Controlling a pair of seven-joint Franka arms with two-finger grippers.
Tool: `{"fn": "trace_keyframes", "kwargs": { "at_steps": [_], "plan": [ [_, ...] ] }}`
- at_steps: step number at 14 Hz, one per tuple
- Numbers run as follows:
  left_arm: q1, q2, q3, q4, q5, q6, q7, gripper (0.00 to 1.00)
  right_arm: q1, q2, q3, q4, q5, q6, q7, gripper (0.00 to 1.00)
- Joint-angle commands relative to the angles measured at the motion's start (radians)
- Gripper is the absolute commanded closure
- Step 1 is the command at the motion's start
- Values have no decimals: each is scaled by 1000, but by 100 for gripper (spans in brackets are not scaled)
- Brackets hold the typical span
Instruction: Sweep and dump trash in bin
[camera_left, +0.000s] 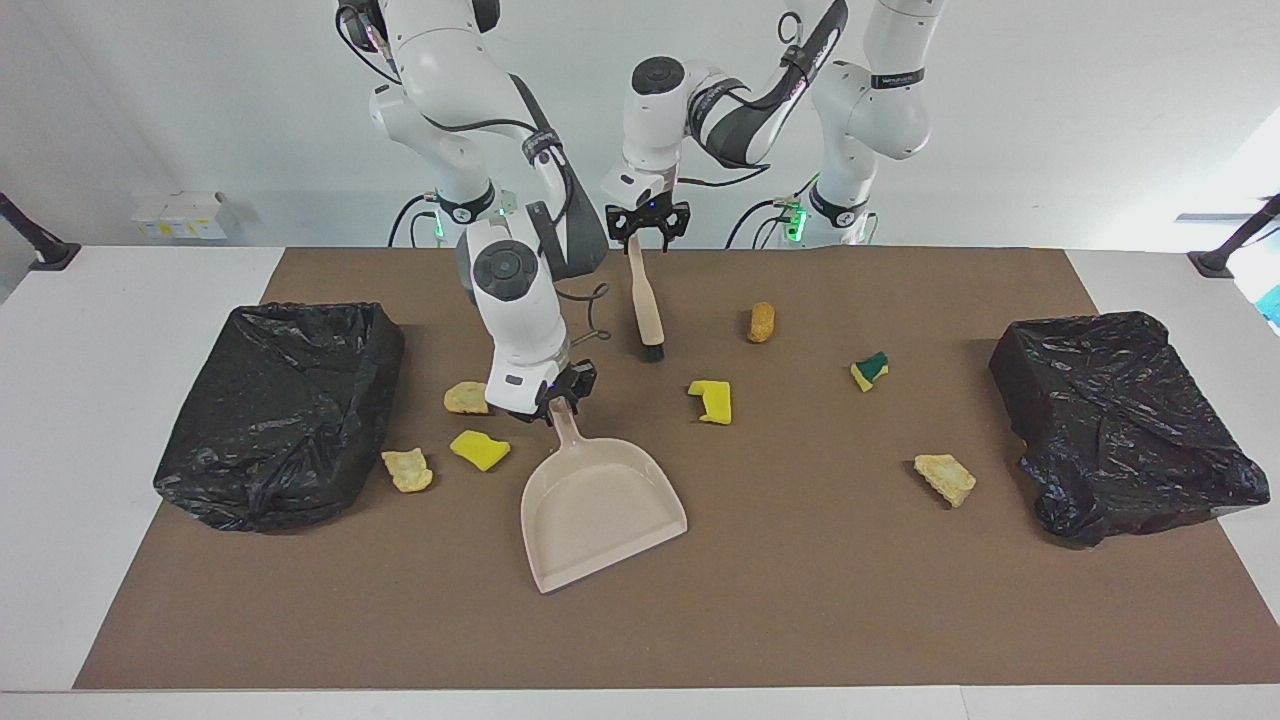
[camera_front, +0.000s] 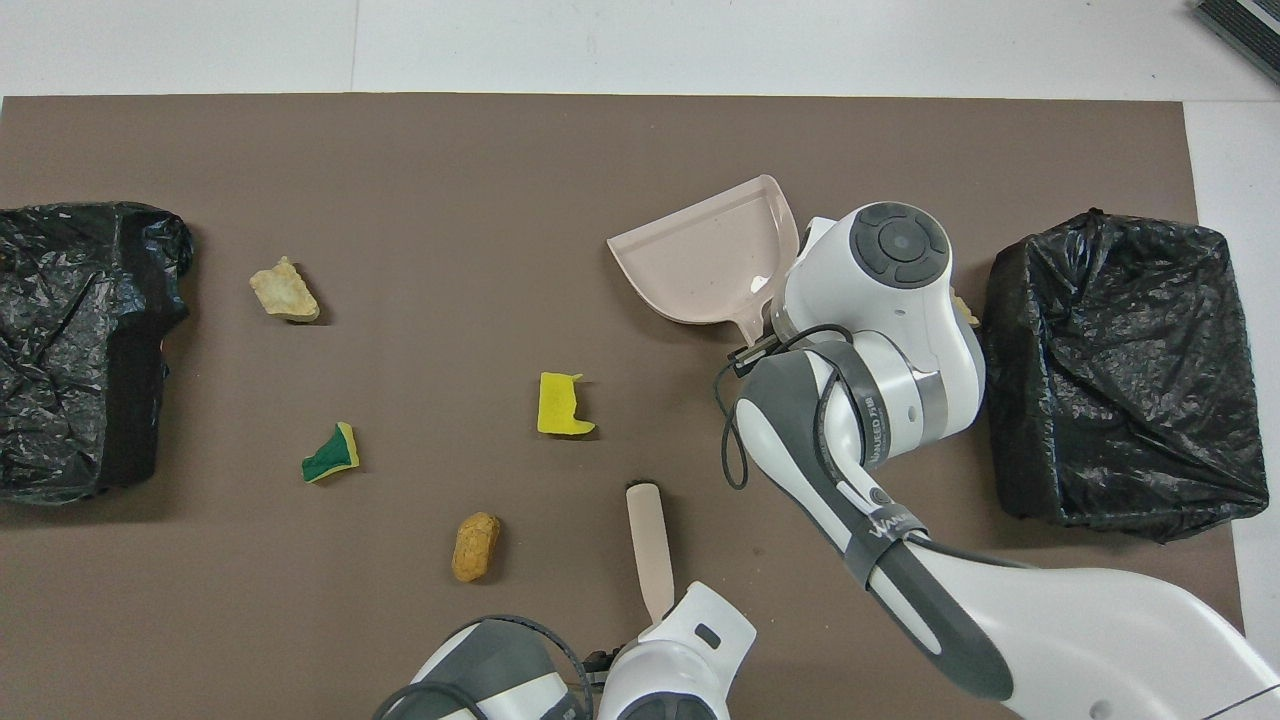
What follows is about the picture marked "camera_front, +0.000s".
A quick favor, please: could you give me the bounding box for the yellow notched sponge piece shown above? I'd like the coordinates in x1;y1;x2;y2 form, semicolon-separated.
537;372;597;437

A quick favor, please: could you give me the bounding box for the beige plastic dustpan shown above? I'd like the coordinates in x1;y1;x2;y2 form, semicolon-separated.
606;175;801;346

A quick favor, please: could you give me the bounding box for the green and yellow sponge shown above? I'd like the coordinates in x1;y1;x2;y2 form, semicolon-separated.
302;421;360;485

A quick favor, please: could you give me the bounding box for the black bag lined bin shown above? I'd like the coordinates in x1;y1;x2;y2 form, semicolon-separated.
0;203;194;506
982;208;1269;544

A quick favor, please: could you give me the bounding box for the orange brown bread roll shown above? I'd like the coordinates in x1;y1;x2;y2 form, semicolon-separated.
451;512;502;584

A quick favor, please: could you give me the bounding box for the dark ribbed panel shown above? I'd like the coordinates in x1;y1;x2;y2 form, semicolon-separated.
1190;0;1280;86

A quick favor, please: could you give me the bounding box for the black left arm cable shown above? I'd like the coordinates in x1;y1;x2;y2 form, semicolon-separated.
375;615;593;720

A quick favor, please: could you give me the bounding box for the beige hand brush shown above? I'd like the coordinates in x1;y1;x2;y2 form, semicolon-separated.
625;478;678;626

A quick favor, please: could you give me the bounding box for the brown table mat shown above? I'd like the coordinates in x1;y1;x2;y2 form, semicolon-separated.
0;93;1253;720

